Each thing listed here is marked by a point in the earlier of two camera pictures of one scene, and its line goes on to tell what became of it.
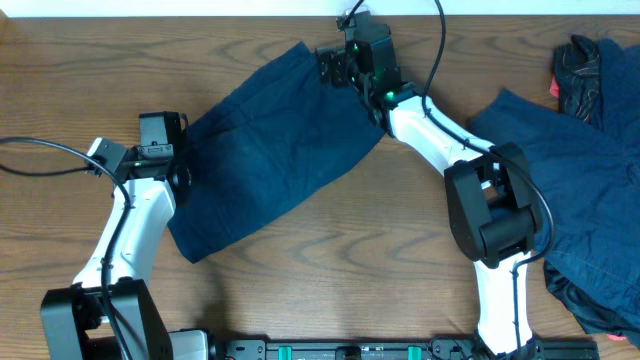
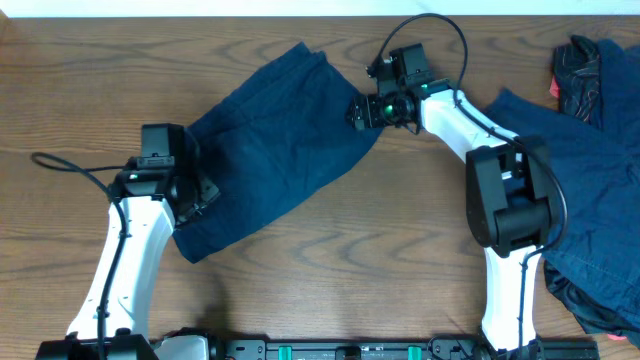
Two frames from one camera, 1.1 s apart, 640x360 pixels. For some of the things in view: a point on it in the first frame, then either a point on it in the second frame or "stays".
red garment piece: x=554 y=88 stays
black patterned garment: x=577 y=70 stays
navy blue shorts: x=269 y=136 stays
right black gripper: x=338 y=59 -> x=371 y=101
